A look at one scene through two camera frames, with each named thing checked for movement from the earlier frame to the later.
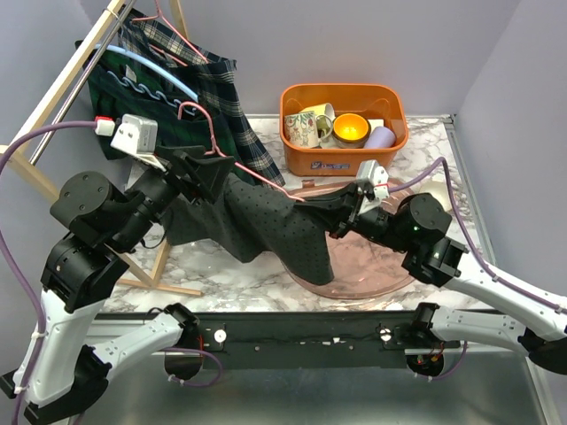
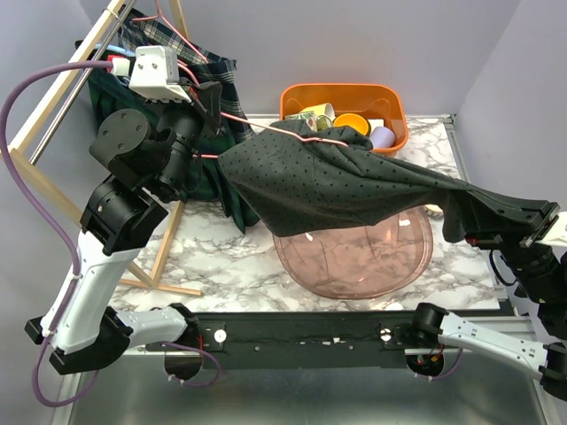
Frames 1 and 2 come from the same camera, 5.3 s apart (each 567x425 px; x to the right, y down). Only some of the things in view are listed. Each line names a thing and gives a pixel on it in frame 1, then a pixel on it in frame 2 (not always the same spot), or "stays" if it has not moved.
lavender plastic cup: (380, 137) stays
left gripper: (208, 175) -> (205, 116)
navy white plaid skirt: (210, 77) stays
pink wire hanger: (217, 152) -> (261, 126)
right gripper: (342, 208) -> (513, 215)
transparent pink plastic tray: (363, 266) stays
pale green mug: (324, 115) stays
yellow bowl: (351, 130) stays
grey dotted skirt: (247, 220) -> (295, 176)
